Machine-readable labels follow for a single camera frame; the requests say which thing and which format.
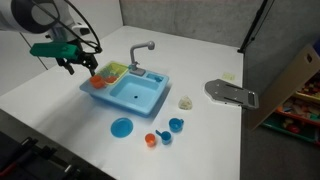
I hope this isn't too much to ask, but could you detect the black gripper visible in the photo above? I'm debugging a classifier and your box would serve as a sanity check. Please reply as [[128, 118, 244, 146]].
[[55, 39, 100, 78]]

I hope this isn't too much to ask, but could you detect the orange cup with handle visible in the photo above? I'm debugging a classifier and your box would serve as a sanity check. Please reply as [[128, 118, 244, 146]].
[[89, 75, 107, 90]]

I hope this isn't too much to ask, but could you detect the yellow-green dish drying rack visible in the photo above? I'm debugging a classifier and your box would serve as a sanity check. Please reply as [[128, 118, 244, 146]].
[[96, 61, 130, 84]]

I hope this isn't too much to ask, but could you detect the small orange cup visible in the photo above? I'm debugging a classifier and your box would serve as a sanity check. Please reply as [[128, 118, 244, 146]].
[[144, 132, 157, 148]]

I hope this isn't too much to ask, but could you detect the orange toy plate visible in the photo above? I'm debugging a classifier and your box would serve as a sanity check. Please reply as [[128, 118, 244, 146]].
[[104, 75, 120, 85]]

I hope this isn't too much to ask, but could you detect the grey toy faucet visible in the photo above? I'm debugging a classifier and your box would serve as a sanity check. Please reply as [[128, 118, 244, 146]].
[[129, 40, 156, 76]]

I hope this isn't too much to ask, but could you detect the light blue toy sink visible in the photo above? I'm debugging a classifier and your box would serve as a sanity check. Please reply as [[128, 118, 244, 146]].
[[79, 61, 170, 118]]

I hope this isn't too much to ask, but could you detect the blue toy plate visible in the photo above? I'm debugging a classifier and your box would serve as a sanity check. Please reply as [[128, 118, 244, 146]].
[[110, 116, 135, 139]]

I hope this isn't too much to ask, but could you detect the crumpled white paper wad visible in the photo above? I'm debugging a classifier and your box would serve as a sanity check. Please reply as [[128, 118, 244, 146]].
[[177, 95, 194, 111]]

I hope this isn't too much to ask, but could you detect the pale yellow sticker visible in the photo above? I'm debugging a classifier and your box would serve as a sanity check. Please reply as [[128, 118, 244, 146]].
[[221, 71, 236, 81]]

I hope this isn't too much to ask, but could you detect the grey metal mounting plate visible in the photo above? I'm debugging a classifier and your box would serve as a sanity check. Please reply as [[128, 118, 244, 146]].
[[203, 78, 260, 110]]

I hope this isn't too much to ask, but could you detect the black tripod pole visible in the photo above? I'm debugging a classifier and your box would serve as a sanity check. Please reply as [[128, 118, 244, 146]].
[[236, 0, 270, 54]]

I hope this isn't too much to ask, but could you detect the colourful toy shelf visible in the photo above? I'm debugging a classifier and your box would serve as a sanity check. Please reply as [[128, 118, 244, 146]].
[[259, 71, 320, 146]]

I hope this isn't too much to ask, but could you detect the blue box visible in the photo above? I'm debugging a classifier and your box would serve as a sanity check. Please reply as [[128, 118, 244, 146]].
[[312, 37, 320, 57]]

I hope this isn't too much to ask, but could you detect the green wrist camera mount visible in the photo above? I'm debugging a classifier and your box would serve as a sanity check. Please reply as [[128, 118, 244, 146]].
[[29, 41, 83, 62]]

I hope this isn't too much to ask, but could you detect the black equipment frame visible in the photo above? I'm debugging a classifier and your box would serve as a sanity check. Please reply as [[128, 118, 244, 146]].
[[0, 129, 118, 180]]

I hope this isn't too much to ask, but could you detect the small blue handled cup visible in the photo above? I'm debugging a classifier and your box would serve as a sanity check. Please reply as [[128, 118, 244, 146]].
[[155, 129, 173, 146]]

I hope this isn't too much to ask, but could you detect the blue cup with handle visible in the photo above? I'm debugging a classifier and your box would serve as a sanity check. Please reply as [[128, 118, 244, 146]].
[[168, 117, 185, 134]]

